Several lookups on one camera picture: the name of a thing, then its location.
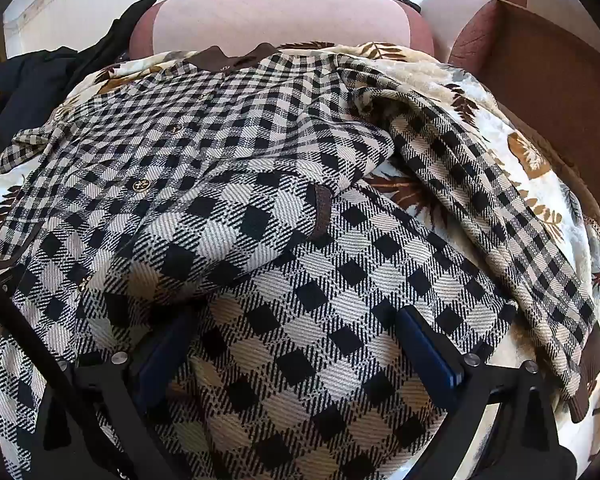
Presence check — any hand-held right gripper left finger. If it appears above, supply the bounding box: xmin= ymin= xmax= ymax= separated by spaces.
xmin=35 ymin=306 xmax=201 ymax=480

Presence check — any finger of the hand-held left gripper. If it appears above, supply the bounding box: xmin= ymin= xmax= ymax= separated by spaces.
xmin=0 ymin=271 xmax=73 ymax=387

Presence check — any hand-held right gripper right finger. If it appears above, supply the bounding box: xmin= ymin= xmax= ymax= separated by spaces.
xmin=397 ymin=305 xmax=578 ymax=480

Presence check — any black and beige checkered shirt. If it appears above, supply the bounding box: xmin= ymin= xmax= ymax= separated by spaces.
xmin=0 ymin=42 xmax=600 ymax=480

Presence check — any leaf print fleece blanket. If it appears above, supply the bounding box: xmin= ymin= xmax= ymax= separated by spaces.
xmin=0 ymin=42 xmax=600 ymax=480

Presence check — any navy cloth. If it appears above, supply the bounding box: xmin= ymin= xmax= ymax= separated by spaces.
xmin=0 ymin=45 xmax=111 ymax=161

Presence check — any brown and beige armchair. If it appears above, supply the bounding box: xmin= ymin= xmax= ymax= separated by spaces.
xmin=420 ymin=0 xmax=600 ymax=241

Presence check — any black cloth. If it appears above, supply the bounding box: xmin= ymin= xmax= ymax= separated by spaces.
xmin=75 ymin=0 xmax=161 ymax=68

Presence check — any pink sofa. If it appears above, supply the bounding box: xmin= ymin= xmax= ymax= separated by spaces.
xmin=130 ymin=0 xmax=436 ymax=58

